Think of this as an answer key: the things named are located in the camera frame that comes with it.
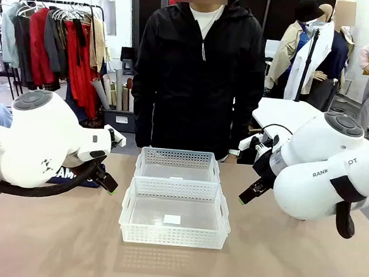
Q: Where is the grey paper roll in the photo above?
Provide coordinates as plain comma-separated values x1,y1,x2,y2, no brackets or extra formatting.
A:
100,73,116,108
89,77,112,111
112,68,126,111

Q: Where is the thin black camera cable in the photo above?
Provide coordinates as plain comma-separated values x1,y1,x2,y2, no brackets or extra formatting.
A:
260,122,296,144

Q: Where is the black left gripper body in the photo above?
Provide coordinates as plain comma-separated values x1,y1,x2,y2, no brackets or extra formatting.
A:
92,162,109,182

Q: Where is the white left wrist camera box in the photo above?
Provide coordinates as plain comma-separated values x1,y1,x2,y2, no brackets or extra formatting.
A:
102,123,128,149

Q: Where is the person in black jacket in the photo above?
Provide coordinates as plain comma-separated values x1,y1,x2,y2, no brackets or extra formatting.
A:
126,0,271,166

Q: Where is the white perforated plastic basket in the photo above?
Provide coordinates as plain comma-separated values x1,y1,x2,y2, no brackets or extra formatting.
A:
117,175,234,251
133,146,224,184

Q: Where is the dark grey hanging garment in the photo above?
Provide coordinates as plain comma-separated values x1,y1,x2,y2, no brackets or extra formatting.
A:
9,14,39,88

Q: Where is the brown paper roll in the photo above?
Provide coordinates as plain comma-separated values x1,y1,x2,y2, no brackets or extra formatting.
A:
124,77,137,112

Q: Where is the person's left forearm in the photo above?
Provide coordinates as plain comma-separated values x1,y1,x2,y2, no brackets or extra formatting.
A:
227,94,264,156

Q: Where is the beige hanging garment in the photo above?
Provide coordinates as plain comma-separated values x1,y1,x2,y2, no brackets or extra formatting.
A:
87,16,111,74

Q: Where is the mannequin in beige coat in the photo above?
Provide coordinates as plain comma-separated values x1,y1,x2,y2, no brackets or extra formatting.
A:
265,4,315,95

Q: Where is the light grey hanging jacket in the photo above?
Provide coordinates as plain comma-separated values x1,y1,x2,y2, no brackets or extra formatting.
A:
0,1,24,69

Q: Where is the mannequin in black skirt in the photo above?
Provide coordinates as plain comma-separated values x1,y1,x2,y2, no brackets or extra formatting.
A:
306,70,341,113

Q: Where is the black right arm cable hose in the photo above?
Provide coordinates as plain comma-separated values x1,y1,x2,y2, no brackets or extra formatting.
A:
325,175,368,240

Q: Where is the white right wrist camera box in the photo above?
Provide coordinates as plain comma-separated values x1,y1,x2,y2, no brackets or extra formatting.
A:
238,132,266,153

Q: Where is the black metal clothes rack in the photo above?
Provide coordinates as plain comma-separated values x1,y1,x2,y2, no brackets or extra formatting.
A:
0,0,107,108

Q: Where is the red hanging jacket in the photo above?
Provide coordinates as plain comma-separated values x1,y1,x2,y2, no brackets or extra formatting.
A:
25,6,63,88

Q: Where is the black stand pole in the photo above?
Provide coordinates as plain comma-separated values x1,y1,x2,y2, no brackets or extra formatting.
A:
294,25,322,103

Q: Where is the white background table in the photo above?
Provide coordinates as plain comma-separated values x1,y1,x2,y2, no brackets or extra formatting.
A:
250,95,331,147

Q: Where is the figure in navy top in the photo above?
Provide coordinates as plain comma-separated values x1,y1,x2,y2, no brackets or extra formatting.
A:
321,0,358,82

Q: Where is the black storage box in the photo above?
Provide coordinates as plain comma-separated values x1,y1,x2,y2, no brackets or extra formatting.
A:
102,107,138,133

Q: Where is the white wall panel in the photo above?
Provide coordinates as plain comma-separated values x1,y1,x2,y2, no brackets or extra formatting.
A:
99,0,119,37

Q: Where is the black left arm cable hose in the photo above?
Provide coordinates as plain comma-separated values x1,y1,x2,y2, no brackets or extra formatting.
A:
0,151,108,202

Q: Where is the black bucket hat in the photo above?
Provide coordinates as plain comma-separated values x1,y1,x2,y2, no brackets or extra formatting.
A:
294,0,322,24

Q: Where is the white coat on mannequin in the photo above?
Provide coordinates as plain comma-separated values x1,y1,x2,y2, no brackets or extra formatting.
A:
283,18,336,104

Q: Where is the red hanging dress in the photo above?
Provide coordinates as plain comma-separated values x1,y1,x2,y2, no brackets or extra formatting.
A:
58,19,104,119

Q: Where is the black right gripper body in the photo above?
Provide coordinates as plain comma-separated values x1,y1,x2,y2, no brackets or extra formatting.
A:
250,149,281,188

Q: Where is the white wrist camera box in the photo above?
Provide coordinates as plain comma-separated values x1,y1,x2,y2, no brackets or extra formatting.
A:
238,132,266,153
102,123,128,149

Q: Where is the black stool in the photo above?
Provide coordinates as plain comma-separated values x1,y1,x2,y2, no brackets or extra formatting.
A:
119,46,138,76

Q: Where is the black hanging scarf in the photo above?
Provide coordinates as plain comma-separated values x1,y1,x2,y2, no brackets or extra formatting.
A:
70,18,90,66

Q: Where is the person's right forearm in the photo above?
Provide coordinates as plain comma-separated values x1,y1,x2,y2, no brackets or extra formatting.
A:
127,87,157,149

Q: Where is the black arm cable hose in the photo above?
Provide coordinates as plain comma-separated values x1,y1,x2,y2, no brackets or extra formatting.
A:
0,151,108,202
325,175,368,240

